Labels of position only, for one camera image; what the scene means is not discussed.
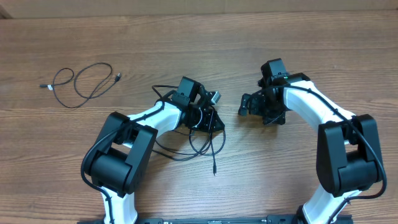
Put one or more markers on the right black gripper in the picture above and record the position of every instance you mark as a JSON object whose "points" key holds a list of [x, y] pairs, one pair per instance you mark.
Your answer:
{"points": [[253, 106]]}

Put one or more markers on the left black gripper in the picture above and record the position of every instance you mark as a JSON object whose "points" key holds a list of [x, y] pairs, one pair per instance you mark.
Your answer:
{"points": [[208, 117]]}

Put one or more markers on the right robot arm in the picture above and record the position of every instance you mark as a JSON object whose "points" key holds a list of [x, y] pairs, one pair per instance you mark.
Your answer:
{"points": [[349, 162]]}

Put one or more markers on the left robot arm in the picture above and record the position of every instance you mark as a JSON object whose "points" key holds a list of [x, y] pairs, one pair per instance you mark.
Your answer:
{"points": [[116, 162]]}

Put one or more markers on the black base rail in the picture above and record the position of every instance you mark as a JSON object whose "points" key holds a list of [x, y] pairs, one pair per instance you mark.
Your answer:
{"points": [[214, 220]]}

